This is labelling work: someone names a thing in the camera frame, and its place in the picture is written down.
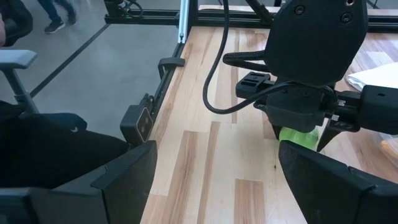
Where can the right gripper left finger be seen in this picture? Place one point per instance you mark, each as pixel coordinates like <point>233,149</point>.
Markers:
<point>130,186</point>

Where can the black table-level camera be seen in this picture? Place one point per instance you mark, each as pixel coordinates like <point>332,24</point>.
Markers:
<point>136,124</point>

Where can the white folded cloth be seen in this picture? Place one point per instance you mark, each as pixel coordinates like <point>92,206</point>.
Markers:
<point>376,76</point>

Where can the person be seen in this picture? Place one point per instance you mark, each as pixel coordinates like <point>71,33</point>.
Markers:
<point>56,14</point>
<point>46,149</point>

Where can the silver aluminium post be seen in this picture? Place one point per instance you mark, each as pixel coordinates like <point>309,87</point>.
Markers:
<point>183,21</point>

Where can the grey office chair armrest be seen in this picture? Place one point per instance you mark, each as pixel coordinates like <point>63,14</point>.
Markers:
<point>15,59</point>

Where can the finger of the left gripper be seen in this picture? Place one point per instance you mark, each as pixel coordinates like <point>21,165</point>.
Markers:
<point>276,132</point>
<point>329,133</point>

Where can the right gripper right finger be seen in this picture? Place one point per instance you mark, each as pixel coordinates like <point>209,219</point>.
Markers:
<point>320,193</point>

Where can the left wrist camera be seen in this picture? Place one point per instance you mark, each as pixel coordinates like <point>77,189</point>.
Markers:
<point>295,115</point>

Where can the lime green toy starfruit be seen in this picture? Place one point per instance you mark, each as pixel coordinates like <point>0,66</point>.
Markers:
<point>298,138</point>

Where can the black aluminium table frame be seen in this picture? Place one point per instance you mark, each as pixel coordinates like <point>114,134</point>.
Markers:
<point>171,63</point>

